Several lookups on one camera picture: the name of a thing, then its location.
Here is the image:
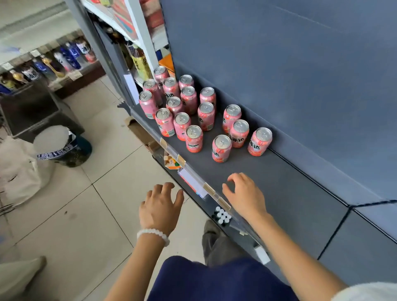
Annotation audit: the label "white flat packet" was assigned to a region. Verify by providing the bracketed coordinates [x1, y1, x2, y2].
[177, 167, 208, 199]

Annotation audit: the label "white capped small bottles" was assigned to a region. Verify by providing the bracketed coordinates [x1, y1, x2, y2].
[212, 206, 232, 226]

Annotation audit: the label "person's right hand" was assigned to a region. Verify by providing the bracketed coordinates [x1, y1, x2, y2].
[222, 172, 269, 222]

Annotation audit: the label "pile of pink soda cans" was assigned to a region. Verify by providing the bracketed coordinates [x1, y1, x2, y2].
[142, 74, 217, 115]

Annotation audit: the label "black plastic crate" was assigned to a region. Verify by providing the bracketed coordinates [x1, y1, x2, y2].
[0, 82, 84, 143]

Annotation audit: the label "grey metal shelf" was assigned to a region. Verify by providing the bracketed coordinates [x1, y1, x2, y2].
[130, 0, 397, 287]

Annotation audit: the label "person's left forearm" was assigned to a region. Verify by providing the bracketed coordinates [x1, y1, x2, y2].
[104, 235, 170, 301]

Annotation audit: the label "white paper sheet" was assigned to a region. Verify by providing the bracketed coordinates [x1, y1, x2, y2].
[123, 74, 140, 105]

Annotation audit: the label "navy blue shirt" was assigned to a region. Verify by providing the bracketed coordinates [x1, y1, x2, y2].
[147, 256, 300, 301]

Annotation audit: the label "white plastic bag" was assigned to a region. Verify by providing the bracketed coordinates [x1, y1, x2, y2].
[0, 136, 55, 207]

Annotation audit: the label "row of assorted bottles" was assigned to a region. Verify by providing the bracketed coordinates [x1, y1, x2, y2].
[0, 38, 98, 93]

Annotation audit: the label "orange packet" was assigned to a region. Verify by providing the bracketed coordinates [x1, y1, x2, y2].
[158, 54, 176, 81]

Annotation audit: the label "grey shoe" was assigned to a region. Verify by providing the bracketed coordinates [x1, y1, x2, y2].
[203, 219, 222, 236]

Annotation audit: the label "light grey shirt sleeve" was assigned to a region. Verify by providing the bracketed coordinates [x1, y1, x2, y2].
[332, 281, 397, 301]

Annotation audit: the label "dark brown drink bottle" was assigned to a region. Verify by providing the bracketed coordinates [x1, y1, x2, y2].
[119, 38, 134, 70]

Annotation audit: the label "black metal bracket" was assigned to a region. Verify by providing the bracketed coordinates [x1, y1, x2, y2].
[117, 100, 132, 116]

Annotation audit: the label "pink printed soda can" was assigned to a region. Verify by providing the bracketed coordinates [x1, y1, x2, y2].
[139, 90, 159, 120]
[162, 76, 180, 99]
[155, 107, 176, 138]
[153, 65, 170, 89]
[173, 112, 191, 142]
[222, 104, 242, 134]
[197, 101, 216, 132]
[212, 134, 232, 163]
[166, 96, 184, 117]
[185, 125, 204, 153]
[247, 127, 273, 157]
[229, 119, 250, 149]

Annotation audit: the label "dark teal bin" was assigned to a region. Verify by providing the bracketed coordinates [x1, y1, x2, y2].
[55, 133, 93, 168]

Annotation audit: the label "white bead bracelet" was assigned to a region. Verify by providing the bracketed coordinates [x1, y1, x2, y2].
[136, 228, 170, 247]

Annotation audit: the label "person's left hand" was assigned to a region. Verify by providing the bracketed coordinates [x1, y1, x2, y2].
[139, 182, 185, 238]

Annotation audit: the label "person's right forearm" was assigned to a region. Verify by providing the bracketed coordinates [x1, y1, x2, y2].
[249, 212, 348, 301]

